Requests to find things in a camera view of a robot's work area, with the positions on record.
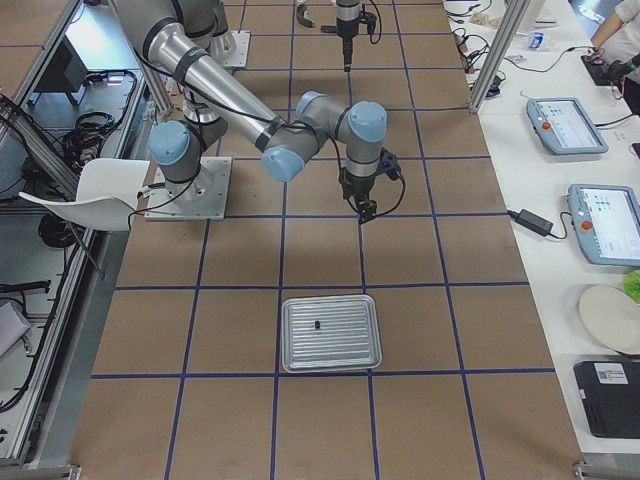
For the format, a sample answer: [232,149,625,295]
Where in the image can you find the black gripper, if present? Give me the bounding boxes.
[339,148,403,224]
[320,9,378,73]

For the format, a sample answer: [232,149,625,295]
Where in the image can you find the person forearm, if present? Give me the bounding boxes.
[590,0,640,86]

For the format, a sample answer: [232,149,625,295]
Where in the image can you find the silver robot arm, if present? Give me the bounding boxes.
[320,0,382,72]
[112,1,404,223]

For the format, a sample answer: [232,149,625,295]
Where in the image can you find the silver metal tray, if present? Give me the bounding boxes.
[281,294,383,373]

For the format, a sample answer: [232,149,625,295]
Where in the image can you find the olive green brake shoe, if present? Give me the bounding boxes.
[296,4,315,29]

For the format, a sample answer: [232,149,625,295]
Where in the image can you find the black power adapter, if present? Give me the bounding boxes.
[507,209,553,237]

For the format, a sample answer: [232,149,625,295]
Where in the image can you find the blue teach pendant far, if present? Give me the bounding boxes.
[526,97,609,156]

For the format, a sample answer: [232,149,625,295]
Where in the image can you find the blue teach pendant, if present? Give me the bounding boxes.
[567,184,639,267]
[526,97,609,156]

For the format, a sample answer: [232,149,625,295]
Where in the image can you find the blue teach pendant near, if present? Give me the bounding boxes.
[567,184,639,267]

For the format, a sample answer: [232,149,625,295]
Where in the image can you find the white plastic chair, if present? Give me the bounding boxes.
[19,158,149,231]

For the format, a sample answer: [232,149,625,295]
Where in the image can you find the white round plate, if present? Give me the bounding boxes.
[578,285,639,355]

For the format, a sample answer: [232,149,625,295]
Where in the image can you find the black laptop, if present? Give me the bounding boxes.
[573,361,639,439]

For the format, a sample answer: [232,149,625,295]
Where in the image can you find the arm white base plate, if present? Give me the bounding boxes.
[144,156,233,221]
[209,30,251,69]

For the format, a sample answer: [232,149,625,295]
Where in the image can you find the aluminium frame post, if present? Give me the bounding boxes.
[468,0,530,114]

